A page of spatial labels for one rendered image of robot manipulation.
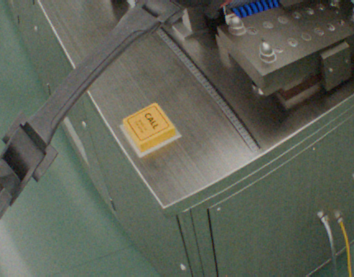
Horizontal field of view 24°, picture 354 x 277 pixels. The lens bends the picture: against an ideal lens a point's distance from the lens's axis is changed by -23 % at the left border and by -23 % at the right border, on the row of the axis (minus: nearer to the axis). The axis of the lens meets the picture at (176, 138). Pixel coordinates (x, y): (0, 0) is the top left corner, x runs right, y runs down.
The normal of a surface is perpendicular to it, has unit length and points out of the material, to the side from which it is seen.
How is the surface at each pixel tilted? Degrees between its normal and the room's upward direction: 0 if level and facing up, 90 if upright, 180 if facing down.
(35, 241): 0
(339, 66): 90
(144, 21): 32
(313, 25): 0
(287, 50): 0
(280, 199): 90
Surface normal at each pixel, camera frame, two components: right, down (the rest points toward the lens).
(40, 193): -0.12, -0.61
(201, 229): 0.48, 0.66
